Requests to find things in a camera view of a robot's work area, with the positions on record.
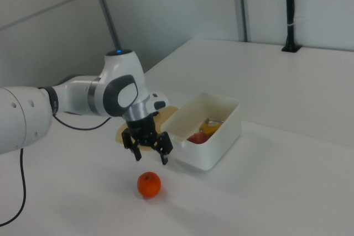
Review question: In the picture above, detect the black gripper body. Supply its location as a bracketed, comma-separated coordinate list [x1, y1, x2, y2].
[125, 112, 159, 146]

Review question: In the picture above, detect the red apple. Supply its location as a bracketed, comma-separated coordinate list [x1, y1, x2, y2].
[187, 132, 210, 145]

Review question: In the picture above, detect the orange fruit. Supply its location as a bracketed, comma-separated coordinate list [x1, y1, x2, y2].
[137, 171, 162, 199]

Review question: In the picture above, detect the beige container lid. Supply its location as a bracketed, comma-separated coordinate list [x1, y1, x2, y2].
[114, 105, 178, 151]

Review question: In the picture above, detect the white plastic container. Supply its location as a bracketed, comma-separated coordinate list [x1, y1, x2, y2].
[160, 91, 242, 174]

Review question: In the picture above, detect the black pole with white band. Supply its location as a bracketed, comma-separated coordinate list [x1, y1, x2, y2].
[281, 0, 303, 53]

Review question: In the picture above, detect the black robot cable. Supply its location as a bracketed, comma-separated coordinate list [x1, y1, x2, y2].
[0, 113, 112, 227]

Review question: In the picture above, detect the grey partition post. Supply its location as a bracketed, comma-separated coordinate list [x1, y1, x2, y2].
[90, 0, 123, 49]
[230, 0, 252, 42]

